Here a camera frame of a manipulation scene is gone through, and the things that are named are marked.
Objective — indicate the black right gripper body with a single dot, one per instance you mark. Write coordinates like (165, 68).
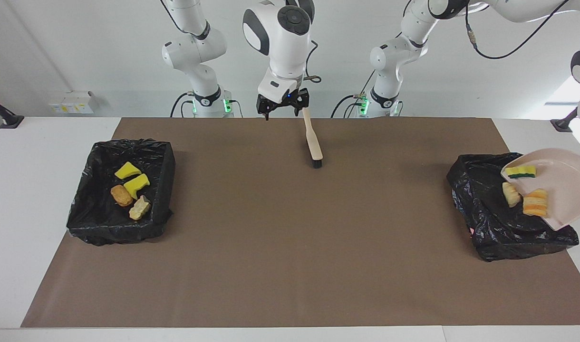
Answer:
(283, 100)

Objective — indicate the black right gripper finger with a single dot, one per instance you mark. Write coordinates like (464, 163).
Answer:
(297, 110)
(266, 114)

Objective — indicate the pink hand brush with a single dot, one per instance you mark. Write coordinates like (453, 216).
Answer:
(313, 142)

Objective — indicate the notched yellow sponge piece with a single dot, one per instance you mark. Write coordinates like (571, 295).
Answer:
(137, 184)

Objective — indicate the wedge yellow sponge piece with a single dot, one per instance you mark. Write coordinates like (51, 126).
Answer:
(127, 171)

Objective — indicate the brown oval sponge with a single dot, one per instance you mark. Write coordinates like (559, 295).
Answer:
(121, 195)

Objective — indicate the angular beige sponge chunk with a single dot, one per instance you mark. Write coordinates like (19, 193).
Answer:
(511, 194)

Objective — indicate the green and yellow sponge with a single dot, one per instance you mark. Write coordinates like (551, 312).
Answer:
(520, 172)

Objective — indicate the rounded beige sponge chunk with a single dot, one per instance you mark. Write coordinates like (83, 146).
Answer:
(536, 203)

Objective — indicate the pink plastic dustpan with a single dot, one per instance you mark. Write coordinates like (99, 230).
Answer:
(565, 185)

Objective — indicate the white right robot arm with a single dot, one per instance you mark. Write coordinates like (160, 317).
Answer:
(280, 42)

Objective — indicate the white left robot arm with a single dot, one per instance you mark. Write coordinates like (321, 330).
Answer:
(394, 57)

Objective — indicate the open bin with black bag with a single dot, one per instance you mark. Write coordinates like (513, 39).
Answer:
(100, 218)

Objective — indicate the closed black bag bin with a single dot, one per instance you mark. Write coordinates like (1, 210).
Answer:
(489, 228)

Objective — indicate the small beige sponge block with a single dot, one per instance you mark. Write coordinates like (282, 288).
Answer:
(139, 209)

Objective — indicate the brown table mat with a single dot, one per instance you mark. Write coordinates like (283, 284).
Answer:
(290, 285)

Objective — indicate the white wall power box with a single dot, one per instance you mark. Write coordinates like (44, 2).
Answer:
(71, 104)

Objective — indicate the black clamp post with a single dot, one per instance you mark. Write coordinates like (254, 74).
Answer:
(9, 121)
(563, 124)

